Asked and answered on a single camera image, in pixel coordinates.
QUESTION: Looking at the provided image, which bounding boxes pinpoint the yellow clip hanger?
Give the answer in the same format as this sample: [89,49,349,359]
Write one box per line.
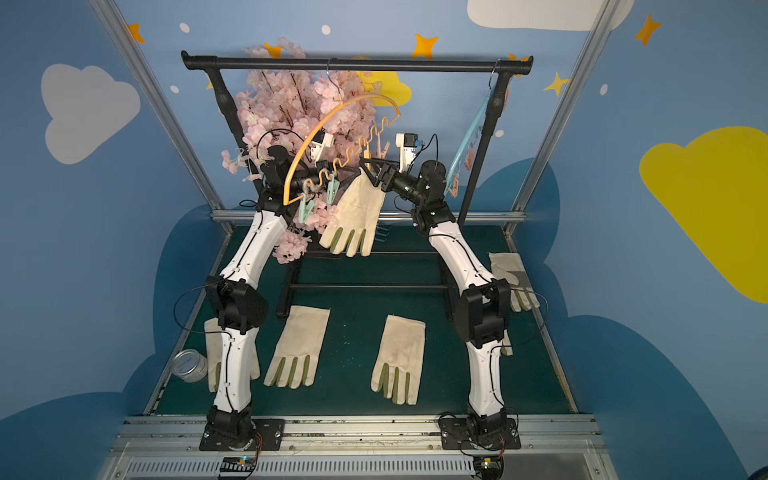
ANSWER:
[282,57,401,206]

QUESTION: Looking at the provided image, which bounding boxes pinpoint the cream glove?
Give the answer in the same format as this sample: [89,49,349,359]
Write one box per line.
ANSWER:
[320,172,386,257]
[204,317,260,393]
[263,305,331,389]
[488,253,540,312]
[370,315,426,405]

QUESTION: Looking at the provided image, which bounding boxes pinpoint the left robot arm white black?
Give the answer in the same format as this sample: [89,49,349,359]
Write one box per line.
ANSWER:
[204,145,309,444]

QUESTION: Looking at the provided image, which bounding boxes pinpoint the cream glove under right arm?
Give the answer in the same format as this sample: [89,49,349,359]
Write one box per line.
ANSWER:
[500,329,514,356]

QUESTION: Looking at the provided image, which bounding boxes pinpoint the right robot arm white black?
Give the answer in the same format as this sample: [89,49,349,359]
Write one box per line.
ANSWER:
[361,159,511,438]

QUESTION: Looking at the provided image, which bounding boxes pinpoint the light blue clip hanger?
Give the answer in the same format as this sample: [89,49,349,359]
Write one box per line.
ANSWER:
[444,85,494,198]

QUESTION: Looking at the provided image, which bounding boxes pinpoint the mint green clothespin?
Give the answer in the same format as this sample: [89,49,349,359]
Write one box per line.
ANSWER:
[326,176,340,205]
[297,196,315,224]

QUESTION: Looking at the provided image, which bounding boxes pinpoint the pink cherry blossom branch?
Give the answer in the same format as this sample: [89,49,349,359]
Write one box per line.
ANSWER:
[221,70,374,264]

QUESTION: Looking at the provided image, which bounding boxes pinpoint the black clothes rack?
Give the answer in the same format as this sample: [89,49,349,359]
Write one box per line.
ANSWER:
[181,50,534,320]

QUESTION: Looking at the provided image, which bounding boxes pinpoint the silver metal can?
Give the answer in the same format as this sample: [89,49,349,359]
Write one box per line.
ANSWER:
[171,349,208,383]

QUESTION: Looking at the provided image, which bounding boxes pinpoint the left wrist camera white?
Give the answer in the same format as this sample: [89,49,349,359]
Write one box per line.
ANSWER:
[310,129,334,163]

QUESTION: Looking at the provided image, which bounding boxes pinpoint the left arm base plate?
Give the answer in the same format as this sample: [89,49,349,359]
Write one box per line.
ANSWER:
[199,418,285,452]

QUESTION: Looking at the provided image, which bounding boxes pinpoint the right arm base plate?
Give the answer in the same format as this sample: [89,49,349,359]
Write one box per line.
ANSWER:
[436,413,521,451]

